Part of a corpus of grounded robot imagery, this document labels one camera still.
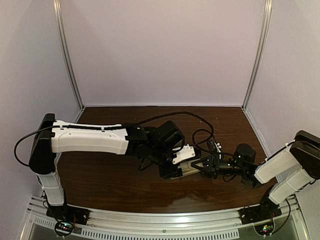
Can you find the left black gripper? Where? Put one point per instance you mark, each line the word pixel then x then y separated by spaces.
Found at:
pixel 166 174

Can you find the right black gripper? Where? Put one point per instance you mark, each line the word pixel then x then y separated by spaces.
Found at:
pixel 214 165

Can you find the white remote control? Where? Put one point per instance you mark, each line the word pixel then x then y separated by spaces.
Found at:
pixel 186 169

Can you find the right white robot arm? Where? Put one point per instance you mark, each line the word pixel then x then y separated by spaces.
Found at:
pixel 302 155

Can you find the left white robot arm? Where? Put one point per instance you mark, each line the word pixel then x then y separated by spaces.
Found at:
pixel 156 144

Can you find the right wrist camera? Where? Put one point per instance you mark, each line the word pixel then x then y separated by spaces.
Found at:
pixel 214 149

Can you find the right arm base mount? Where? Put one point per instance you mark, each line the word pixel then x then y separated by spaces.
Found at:
pixel 258 213

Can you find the aluminium front rail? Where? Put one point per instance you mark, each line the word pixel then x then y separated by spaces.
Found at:
pixel 200 222

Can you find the white slotted cable duct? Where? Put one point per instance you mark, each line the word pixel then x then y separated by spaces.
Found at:
pixel 43 229

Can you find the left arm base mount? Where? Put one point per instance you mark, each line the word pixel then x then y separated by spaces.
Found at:
pixel 70 214

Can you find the right aluminium corner post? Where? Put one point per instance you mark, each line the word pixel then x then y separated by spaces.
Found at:
pixel 264 31

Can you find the aluminium corner post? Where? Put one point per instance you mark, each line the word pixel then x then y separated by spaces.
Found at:
pixel 264 31
pixel 57 8

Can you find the left aluminium corner post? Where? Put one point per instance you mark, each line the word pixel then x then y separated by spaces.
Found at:
pixel 57 8

